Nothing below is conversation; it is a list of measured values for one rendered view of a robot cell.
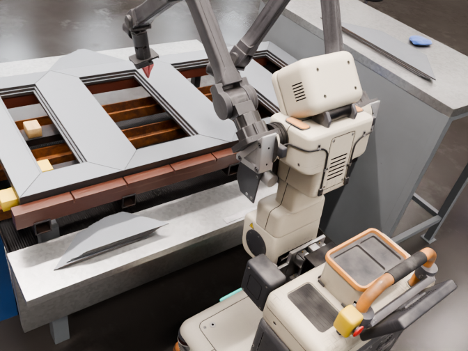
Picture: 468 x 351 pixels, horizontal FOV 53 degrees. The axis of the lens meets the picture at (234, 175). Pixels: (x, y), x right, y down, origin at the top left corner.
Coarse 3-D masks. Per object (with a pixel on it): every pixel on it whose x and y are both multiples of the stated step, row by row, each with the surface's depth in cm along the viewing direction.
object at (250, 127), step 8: (248, 112) 125; (256, 112) 127; (240, 120) 125; (248, 120) 125; (256, 120) 125; (240, 128) 126; (248, 128) 124; (256, 128) 124; (264, 128) 125; (240, 136) 126; (248, 136) 124; (256, 136) 123; (240, 144) 123; (248, 144) 123
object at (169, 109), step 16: (176, 64) 228; (192, 64) 233; (96, 80) 208; (112, 80) 212; (144, 80) 212; (0, 96) 187; (160, 96) 203; (48, 112) 183; (176, 112) 195; (272, 112) 212; (16, 128) 170; (64, 128) 174; (192, 128) 187; (224, 144) 182; (0, 160) 156; (80, 160) 164; (176, 160) 172; (112, 176) 159; (16, 192) 145; (48, 192) 147; (64, 192) 151
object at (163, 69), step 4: (168, 64) 225; (156, 68) 220; (160, 68) 221; (164, 68) 221; (168, 68) 222; (172, 68) 223; (140, 72) 215; (152, 72) 216; (156, 72) 217; (160, 72) 218; (164, 72) 218; (168, 72) 219; (144, 76) 213
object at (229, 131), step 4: (224, 128) 190; (228, 128) 190; (232, 128) 191; (208, 132) 186; (212, 132) 186; (216, 132) 187; (220, 132) 187; (224, 132) 187; (228, 132) 188; (232, 132) 188; (212, 136) 184; (216, 136) 184; (220, 136) 185; (224, 136) 185; (228, 136) 186
